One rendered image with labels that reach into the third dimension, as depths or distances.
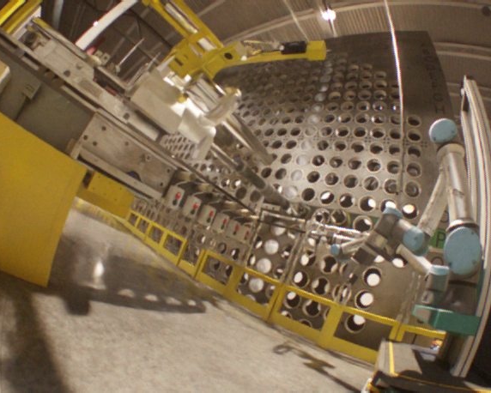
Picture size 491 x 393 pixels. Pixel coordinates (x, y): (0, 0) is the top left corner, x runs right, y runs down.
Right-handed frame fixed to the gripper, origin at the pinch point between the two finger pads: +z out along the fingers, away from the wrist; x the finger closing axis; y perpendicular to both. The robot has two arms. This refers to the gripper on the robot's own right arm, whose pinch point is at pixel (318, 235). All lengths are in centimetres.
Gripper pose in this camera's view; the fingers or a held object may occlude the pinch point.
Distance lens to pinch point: 178.1
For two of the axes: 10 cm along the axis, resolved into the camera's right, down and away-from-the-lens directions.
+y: -5.2, 7.3, -4.5
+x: 4.1, 6.7, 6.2
